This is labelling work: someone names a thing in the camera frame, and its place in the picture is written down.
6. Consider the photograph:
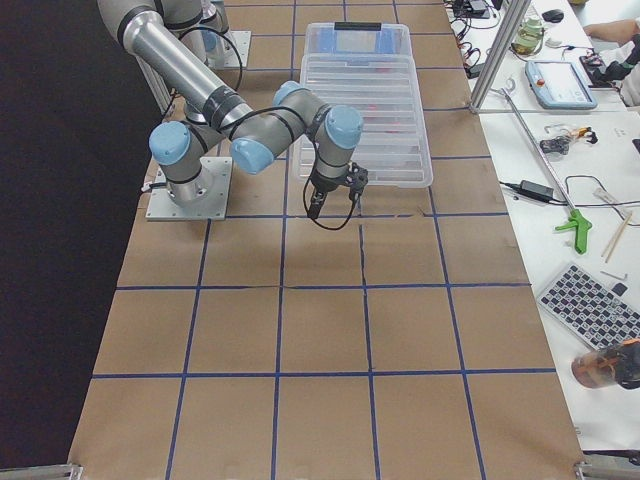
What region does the black gripper tray side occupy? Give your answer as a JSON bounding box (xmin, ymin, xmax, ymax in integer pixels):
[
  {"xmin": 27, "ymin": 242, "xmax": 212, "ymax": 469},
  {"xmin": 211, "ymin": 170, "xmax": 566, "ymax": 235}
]
[{"xmin": 306, "ymin": 172, "xmax": 349, "ymax": 218}]

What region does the clear plastic box lid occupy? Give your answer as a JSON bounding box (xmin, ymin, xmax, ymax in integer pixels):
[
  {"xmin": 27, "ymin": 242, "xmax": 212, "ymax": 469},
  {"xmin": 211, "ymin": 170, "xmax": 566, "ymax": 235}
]
[{"xmin": 300, "ymin": 53, "xmax": 433, "ymax": 188}]

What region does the silver robot arm near tray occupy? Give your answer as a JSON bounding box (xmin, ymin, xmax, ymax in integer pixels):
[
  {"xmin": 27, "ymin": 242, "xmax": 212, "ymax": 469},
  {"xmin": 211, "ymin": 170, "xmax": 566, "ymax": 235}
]
[{"xmin": 98, "ymin": 1, "xmax": 368, "ymax": 220}]

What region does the clear plastic storage box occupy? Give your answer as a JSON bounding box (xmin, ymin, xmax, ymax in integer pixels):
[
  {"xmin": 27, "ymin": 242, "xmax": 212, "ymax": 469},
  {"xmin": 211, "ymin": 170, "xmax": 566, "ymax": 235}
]
[{"xmin": 302, "ymin": 22, "xmax": 414, "ymax": 66}]

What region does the brown paper table cover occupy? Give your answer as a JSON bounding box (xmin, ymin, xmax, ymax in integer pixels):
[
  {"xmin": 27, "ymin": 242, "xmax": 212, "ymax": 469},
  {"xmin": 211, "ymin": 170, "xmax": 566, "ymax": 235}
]
[{"xmin": 69, "ymin": 1, "xmax": 582, "ymax": 479}]

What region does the black power adapter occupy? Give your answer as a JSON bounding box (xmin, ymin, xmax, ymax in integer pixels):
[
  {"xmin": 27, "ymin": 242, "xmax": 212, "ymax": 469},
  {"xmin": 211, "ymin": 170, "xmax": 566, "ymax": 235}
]
[{"xmin": 501, "ymin": 180, "xmax": 554, "ymax": 203}]

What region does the long metal reacher grabber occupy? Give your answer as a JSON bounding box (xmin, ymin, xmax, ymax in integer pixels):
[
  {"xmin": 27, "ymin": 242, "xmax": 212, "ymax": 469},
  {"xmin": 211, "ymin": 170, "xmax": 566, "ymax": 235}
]
[{"xmin": 491, "ymin": 78, "xmax": 592, "ymax": 254}]

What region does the robot teach pendant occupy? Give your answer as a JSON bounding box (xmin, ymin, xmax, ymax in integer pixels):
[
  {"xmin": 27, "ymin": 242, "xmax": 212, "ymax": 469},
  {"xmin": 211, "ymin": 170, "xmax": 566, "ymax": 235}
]
[{"xmin": 525, "ymin": 61, "xmax": 598, "ymax": 110}]

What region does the wooden chopstick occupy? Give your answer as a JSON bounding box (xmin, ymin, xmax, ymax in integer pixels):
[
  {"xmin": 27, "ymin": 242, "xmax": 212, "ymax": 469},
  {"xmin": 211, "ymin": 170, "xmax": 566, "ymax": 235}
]
[{"xmin": 601, "ymin": 211, "xmax": 633, "ymax": 263}]

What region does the checkered calibration board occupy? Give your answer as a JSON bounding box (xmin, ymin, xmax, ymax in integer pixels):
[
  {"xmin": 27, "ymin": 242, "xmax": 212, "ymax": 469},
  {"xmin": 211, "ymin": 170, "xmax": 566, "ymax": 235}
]
[{"xmin": 537, "ymin": 263, "xmax": 639, "ymax": 349}]

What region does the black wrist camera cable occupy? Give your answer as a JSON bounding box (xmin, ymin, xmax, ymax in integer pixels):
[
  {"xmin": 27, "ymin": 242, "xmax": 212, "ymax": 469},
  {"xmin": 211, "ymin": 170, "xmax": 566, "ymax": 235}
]
[{"xmin": 301, "ymin": 179, "xmax": 362, "ymax": 232}]

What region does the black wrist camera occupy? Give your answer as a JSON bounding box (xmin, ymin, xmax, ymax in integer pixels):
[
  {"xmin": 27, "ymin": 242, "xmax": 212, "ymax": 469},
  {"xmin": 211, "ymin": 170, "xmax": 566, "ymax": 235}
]
[{"xmin": 346, "ymin": 162, "xmax": 368, "ymax": 203}]

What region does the aluminium frame post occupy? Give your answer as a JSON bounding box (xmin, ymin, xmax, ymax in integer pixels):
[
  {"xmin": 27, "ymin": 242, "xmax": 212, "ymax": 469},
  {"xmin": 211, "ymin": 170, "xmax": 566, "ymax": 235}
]
[{"xmin": 469, "ymin": 0, "xmax": 530, "ymax": 113}]

